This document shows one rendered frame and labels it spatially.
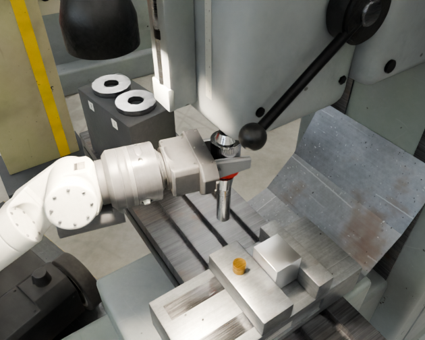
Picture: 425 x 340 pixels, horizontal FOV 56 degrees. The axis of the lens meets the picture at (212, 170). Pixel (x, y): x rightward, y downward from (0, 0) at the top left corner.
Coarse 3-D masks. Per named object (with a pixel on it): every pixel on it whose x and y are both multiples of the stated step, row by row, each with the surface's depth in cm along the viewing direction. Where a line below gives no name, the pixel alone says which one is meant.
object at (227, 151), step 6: (216, 132) 61; (210, 138) 60; (210, 144) 60; (216, 144) 59; (234, 144) 59; (240, 144) 60; (210, 150) 61; (216, 150) 59; (222, 150) 59; (228, 150) 58; (234, 150) 59; (240, 150) 61; (216, 156) 60; (222, 156) 59; (228, 156) 59; (234, 156) 60
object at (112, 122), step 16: (96, 80) 95; (112, 80) 95; (128, 80) 95; (80, 96) 96; (96, 96) 92; (112, 96) 91; (128, 96) 89; (144, 96) 89; (96, 112) 92; (112, 112) 87; (128, 112) 85; (144, 112) 86; (160, 112) 87; (96, 128) 97; (112, 128) 90; (128, 128) 83; (144, 128) 86; (160, 128) 89; (96, 144) 103; (112, 144) 94; (128, 144) 87
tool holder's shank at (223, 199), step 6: (222, 180) 64; (228, 180) 64; (222, 186) 65; (228, 186) 65; (222, 192) 66; (228, 192) 66; (222, 198) 67; (228, 198) 67; (222, 204) 68; (228, 204) 68; (222, 210) 69; (228, 210) 69; (222, 216) 69; (228, 216) 70
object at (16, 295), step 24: (24, 264) 123; (48, 264) 118; (0, 288) 117; (24, 288) 112; (48, 288) 112; (72, 288) 116; (0, 312) 109; (24, 312) 109; (48, 312) 111; (72, 312) 119; (0, 336) 104; (24, 336) 107; (48, 336) 115
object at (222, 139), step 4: (220, 132) 59; (216, 136) 59; (220, 136) 59; (224, 136) 58; (228, 136) 58; (216, 140) 59; (220, 140) 59; (224, 140) 58; (228, 140) 58; (232, 140) 59; (236, 140) 59; (224, 144) 59; (228, 144) 59
